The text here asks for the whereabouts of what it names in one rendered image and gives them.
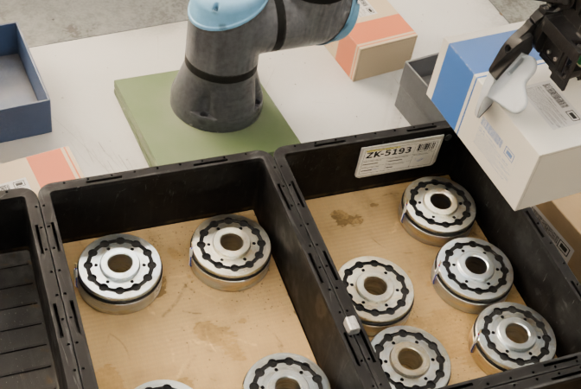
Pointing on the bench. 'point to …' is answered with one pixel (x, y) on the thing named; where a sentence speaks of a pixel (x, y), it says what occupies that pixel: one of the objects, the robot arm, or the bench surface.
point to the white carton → (474, 48)
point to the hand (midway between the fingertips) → (526, 99)
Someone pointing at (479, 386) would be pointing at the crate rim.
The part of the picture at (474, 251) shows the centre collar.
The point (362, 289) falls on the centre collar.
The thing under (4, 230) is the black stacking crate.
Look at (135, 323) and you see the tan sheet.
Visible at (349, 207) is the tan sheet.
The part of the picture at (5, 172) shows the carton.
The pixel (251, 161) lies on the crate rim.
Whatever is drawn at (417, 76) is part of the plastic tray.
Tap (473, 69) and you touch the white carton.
